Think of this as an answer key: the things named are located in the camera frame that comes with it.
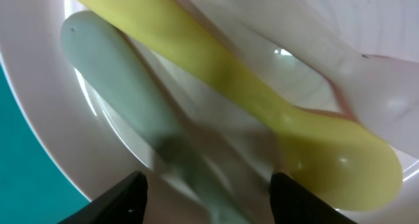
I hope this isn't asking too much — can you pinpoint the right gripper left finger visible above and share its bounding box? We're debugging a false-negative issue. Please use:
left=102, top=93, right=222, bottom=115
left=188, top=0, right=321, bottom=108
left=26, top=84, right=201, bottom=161
left=60, top=171, right=148, bottom=224

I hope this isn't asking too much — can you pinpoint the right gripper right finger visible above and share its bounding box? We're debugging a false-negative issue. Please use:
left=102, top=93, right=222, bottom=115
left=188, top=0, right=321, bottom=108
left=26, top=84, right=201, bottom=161
left=269, top=172, right=356, bottom=224

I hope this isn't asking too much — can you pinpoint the pink round plate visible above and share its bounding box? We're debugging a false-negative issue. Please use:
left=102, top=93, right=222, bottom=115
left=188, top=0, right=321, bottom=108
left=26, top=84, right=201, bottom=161
left=1, top=0, right=418, bottom=223

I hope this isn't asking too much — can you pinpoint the yellow plastic fork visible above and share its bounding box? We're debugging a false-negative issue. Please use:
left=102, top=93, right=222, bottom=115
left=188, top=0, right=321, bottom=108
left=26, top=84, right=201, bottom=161
left=78, top=0, right=403, bottom=211

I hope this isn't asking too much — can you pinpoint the light grey plastic knife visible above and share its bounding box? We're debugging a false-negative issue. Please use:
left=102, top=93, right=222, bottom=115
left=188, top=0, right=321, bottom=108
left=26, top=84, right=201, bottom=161
left=60, top=10, right=251, bottom=223

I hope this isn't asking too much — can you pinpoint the teal plastic tray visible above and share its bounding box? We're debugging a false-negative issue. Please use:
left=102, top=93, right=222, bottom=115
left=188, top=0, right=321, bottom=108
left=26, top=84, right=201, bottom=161
left=1, top=72, right=89, bottom=223

